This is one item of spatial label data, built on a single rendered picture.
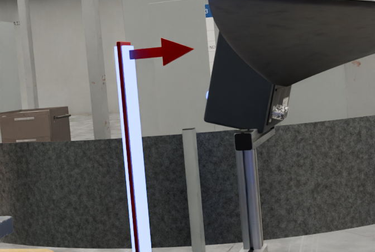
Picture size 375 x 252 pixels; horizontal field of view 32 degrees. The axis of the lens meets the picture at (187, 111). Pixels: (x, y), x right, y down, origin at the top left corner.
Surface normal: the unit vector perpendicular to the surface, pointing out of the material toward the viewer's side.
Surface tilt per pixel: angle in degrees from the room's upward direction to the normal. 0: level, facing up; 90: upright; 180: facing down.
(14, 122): 90
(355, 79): 90
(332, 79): 90
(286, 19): 167
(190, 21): 90
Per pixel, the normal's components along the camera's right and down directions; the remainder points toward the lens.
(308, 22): -0.03, 0.99
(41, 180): -0.44, 0.09
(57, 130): 0.96, -0.07
